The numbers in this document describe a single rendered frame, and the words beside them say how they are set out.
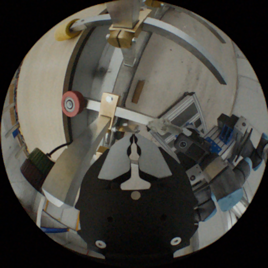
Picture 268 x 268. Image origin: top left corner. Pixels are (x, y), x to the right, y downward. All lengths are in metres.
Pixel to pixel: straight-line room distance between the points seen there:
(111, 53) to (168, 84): 0.89
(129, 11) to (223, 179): 0.34
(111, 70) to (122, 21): 0.38
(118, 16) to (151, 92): 1.05
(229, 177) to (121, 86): 0.50
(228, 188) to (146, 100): 1.12
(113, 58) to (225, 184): 0.67
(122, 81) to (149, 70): 0.79
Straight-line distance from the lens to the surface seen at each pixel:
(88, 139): 0.15
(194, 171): 0.52
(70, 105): 0.27
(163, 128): 0.28
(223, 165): 0.25
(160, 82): 1.18
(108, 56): 0.56
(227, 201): 0.24
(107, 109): 0.25
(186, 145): 0.23
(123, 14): 0.16
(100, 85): 0.52
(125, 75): 0.41
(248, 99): 3.00
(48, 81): 0.37
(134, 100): 1.03
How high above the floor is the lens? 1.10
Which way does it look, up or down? 60 degrees down
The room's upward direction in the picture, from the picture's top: 176 degrees clockwise
